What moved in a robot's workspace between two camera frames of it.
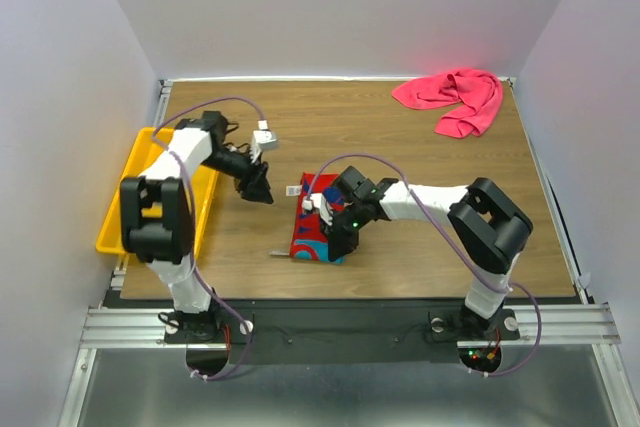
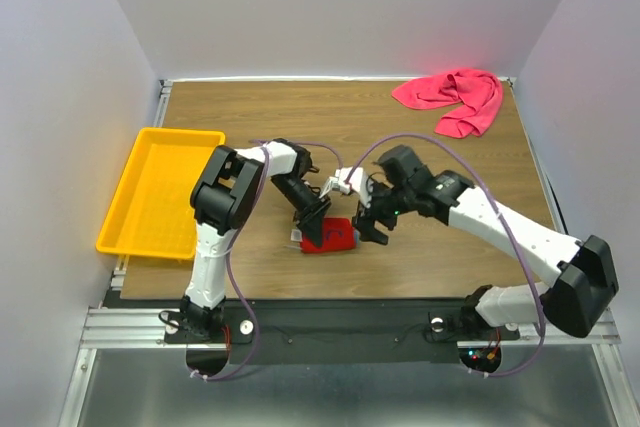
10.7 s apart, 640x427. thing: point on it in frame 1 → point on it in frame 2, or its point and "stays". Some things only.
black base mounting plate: [340, 331] stays
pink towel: [476, 94] stays
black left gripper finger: [254, 188] → [313, 230]
